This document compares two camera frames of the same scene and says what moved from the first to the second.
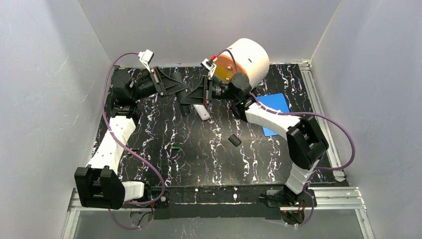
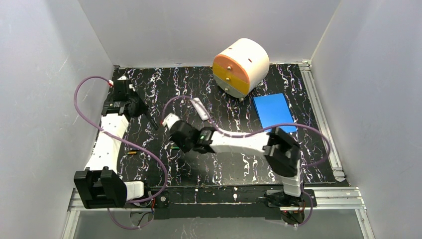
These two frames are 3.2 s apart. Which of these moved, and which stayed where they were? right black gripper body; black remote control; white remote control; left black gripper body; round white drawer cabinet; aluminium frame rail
Moved: black remote control; right black gripper body; left black gripper body
Stayed: white remote control; aluminium frame rail; round white drawer cabinet
